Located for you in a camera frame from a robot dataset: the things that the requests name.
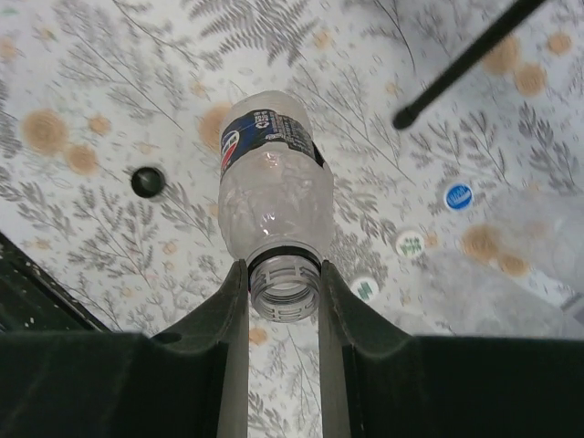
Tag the white blue bottle cap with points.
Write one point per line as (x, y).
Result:
(458, 196)

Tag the black music stand tripod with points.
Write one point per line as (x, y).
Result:
(514, 16)

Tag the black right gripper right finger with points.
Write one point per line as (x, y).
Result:
(378, 381)

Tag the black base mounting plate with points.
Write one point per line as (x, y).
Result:
(32, 300)

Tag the white green-print bottle cap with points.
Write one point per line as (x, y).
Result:
(365, 287)

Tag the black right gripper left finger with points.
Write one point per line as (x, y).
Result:
(190, 380)

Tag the clear Pepsi bottle black cap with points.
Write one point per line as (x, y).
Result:
(275, 204)

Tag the plain white bottle cap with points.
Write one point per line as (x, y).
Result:
(409, 244)

